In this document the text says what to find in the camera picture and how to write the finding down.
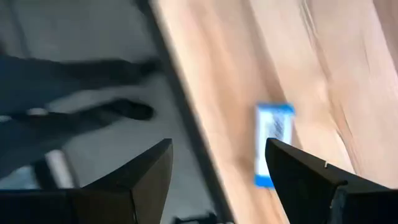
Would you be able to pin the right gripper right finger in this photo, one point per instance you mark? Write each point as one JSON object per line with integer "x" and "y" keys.
{"x": 304, "y": 186}

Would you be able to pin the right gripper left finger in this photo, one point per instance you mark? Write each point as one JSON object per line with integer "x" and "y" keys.
{"x": 149, "y": 186}

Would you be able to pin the Hershey's white blue candy bar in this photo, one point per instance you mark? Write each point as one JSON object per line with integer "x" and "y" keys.
{"x": 270, "y": 124}

